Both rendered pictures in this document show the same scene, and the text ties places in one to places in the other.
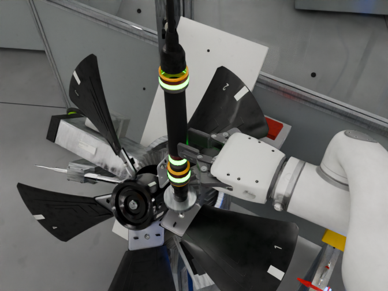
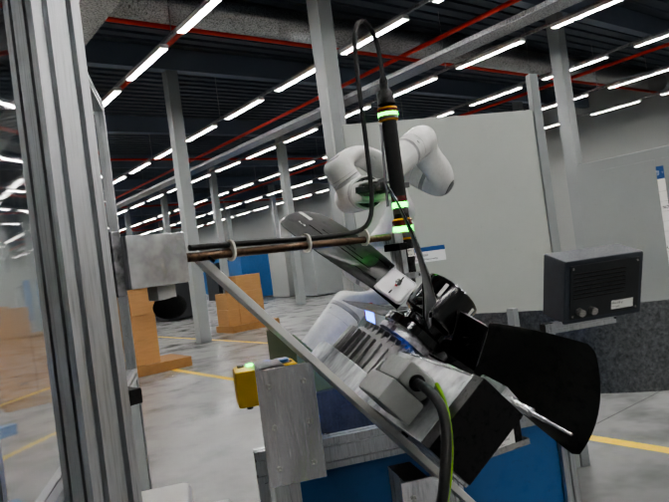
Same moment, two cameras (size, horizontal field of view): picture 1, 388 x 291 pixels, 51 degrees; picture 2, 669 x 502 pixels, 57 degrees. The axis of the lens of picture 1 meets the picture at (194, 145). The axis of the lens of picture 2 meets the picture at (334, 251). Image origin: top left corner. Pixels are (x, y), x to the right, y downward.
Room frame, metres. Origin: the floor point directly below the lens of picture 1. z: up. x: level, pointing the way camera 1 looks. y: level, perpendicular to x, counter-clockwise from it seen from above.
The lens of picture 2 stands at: (1.45, 0.86, 1.32)
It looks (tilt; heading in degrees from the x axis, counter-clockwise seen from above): 1 degrees up; 226
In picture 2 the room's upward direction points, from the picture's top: 8 degrees counter-clockwise
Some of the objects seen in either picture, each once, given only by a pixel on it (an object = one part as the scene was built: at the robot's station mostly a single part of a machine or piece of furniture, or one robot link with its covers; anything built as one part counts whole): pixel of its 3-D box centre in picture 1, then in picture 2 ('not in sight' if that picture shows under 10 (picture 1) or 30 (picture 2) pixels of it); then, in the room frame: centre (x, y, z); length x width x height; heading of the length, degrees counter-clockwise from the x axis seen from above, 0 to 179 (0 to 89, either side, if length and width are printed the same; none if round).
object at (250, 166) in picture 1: (251, 168); (374, 189); (0.38, -0.09, 1.47); 0.11 x 0.10 x 0.07; 62
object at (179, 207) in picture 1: (179, 182); (403, 255); (0.45, 0.03, 1.31); 0.09 x 0.07 x 0.10; 4
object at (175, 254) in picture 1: (174, 254); not in sight; (0.46, 0.06, 0.91); 0.12 x 0.08 x 0.12; 149
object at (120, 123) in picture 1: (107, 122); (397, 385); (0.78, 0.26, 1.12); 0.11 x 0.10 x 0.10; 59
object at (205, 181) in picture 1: (222, 175); not in sight; (0.36, -0.05, 1.47); 0.08 x 0.06 x 0.01; 117
